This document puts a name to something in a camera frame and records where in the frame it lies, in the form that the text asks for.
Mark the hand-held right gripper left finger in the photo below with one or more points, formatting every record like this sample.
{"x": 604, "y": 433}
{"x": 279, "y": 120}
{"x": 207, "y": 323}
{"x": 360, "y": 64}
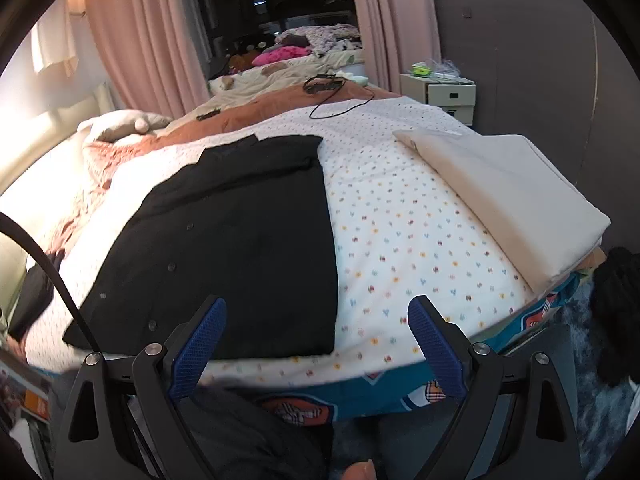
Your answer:
{"x": 197, "y": 355}

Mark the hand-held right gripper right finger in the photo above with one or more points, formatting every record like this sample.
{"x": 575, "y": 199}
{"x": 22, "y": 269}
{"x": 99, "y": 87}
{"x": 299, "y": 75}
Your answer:
{"x": 435, "y": 355}

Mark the black button jacket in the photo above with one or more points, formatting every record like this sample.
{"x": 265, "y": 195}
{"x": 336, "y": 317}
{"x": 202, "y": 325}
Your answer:
{"x": 225, "y": 240}

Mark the blue printed bed sheet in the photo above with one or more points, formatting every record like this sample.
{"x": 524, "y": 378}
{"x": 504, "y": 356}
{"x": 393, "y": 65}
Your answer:
{"x": 390, "y": 395}

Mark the white dotted bed sheet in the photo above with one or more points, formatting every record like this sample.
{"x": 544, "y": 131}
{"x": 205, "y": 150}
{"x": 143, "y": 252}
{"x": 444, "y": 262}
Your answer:
{"x": 400, "y": 240}

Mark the blue grey shaggy rug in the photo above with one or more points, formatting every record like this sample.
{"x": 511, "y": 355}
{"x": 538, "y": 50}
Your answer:
{"x": 600, "y": 410}

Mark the folded black garment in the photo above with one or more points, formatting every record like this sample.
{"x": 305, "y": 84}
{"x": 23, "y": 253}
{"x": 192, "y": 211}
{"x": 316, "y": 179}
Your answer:
{"x": 32, "y": 295}

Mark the colourful printed box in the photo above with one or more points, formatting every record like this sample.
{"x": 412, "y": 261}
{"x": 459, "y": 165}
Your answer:
{"x": 25, "y": 390}

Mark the folded beige blanket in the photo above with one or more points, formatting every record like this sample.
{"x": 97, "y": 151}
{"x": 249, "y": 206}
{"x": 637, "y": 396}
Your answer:
{"x": 510, "y": 195}

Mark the black fuzzy cloth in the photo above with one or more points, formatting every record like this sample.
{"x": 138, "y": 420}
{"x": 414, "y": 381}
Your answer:
{"x": 617, "y": 310}

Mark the small black item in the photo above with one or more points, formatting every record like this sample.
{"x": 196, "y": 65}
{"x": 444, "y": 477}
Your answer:
{"x": 208, "y": 114}

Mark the beige pillow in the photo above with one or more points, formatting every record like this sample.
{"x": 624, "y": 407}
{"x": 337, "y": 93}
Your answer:
{"x": 125, "y": 122}

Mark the white nightstand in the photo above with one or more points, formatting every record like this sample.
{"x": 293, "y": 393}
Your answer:
{"x": 450, "y": 95}

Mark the cream padded headboard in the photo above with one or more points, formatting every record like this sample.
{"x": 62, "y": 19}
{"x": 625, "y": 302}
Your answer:
{"x": 30, "y": 145}

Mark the clear plastic bundle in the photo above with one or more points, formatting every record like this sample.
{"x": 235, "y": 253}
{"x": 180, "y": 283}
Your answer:
{"x": 445, "y": 69}

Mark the green item on nightstand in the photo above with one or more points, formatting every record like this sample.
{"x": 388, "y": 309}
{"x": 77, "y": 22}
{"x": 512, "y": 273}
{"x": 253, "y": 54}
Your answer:
{"x": 421, "y": 69}

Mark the pale green cloth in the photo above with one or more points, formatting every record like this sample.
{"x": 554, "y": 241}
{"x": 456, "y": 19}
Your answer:
{"x": 356, "y": 78}

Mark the cream bedding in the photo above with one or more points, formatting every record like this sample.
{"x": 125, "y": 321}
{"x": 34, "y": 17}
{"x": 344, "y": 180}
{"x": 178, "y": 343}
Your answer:
{"x": 280, "y": 77}

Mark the black electronic device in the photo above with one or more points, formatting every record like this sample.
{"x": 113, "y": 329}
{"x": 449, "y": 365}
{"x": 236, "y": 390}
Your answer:
{"x": 322, "y": 85}

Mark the pink garment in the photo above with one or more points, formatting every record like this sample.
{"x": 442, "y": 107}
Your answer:
{"x": 280, "y": 55}

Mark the pink curtain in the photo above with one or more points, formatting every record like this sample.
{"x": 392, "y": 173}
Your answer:
{"x": 145, "y": 35}
{"x": 395, "y": 20}

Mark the floral cloth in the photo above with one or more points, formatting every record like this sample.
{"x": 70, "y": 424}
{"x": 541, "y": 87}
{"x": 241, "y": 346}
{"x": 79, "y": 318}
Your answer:
{"x": 325, "y": 37}

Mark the hanging white garment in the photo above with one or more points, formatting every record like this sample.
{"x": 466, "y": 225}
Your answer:
{"x": 55, "y": 40}

